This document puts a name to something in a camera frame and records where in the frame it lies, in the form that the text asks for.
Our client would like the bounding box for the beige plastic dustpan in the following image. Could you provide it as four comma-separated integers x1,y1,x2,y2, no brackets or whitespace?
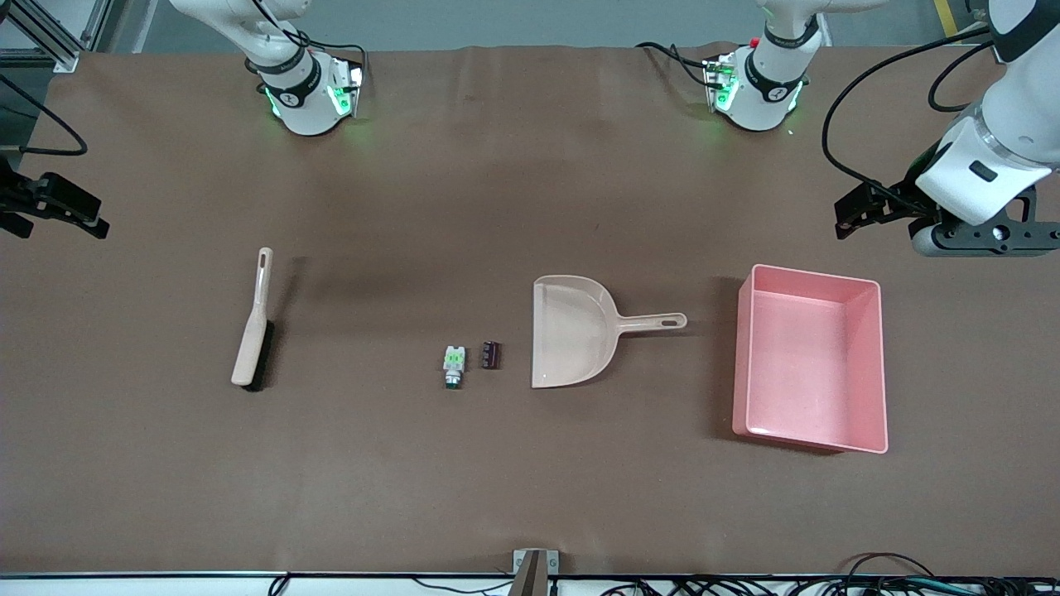
532,275,688,389

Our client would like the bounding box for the black base cable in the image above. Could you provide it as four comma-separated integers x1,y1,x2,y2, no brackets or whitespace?
636,41,715,88
294,29,369,71

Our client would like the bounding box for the pink plastic bin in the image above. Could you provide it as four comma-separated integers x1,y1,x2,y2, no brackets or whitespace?
732,263,889,454

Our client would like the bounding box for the aluminium frame profile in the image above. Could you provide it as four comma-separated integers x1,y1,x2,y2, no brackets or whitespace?
0,0,113,74

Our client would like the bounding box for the black looped cable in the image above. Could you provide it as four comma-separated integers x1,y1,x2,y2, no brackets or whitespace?
843,552,941,580

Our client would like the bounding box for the brown table cover sheet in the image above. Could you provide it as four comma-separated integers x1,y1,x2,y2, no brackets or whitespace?
0,41,1060,578

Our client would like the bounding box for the beige brush with black bristles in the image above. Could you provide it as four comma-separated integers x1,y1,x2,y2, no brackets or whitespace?
230,247,276,393

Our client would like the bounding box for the grey metal clamp bracket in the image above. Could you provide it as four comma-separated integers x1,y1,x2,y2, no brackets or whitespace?
512,549,560,596

